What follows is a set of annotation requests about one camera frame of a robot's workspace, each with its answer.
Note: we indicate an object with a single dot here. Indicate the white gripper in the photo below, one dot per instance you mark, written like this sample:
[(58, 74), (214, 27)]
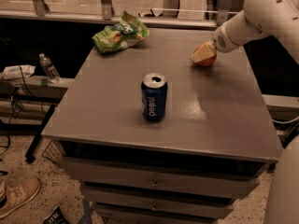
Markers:
[(221, 42)]

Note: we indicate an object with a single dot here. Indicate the red apple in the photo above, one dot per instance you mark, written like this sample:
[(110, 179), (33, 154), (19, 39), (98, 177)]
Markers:
[(206, 59)]

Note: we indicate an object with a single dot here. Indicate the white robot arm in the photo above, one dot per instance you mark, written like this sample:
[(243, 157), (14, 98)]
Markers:
[(259, 19)]

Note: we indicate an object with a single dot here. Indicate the blue pepsi can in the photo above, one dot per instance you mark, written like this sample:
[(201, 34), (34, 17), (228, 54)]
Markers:
[(154, 92)]

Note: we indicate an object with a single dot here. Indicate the green chip bag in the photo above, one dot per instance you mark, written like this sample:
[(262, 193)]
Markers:
[(123, 35)]

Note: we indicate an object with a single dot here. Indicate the grey drawer cabinet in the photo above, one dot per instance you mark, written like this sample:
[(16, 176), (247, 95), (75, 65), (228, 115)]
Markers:
[(209, 150)]

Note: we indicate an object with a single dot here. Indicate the clear plastic water bottle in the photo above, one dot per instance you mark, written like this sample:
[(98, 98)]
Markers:
[(49, 68)]

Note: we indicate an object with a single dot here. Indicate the black snack bag on floor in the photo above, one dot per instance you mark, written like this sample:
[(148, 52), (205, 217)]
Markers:
[(56, 217)]

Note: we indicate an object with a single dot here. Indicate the tan sneaker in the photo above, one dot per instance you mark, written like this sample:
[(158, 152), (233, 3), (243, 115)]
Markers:
[(12, 198)]

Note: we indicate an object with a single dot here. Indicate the black wire basket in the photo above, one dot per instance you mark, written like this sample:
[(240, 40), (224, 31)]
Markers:
[(52, 154)]

